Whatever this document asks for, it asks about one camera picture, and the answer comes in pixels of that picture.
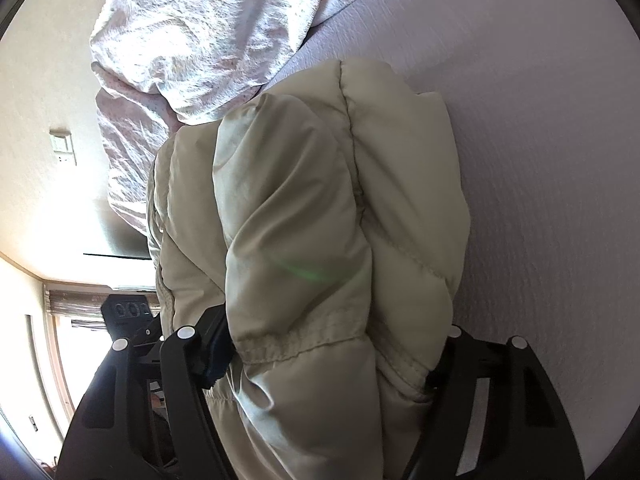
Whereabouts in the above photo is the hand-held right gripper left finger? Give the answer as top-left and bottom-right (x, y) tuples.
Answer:
(55, 305), (236, 480)

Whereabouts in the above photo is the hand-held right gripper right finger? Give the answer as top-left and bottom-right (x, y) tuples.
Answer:
(402, 325), (586, 480)

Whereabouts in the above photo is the cream puffer jacket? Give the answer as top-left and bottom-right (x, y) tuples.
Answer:
(146, 57), (472, 480)

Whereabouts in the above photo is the window blind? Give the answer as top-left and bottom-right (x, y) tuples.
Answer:
(42, 284), (119, 332)

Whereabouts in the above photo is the window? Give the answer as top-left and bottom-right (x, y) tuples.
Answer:
(22, 310), (108, 443)

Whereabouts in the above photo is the grey purple bed sheet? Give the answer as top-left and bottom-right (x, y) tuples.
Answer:
(260, 0), (640, 480)

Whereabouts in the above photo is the pale floral duvet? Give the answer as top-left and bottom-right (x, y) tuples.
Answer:
(89, 0), (408, 237)

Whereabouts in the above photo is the white wall switch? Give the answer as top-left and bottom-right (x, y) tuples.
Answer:
(49, 130), (77, 167)

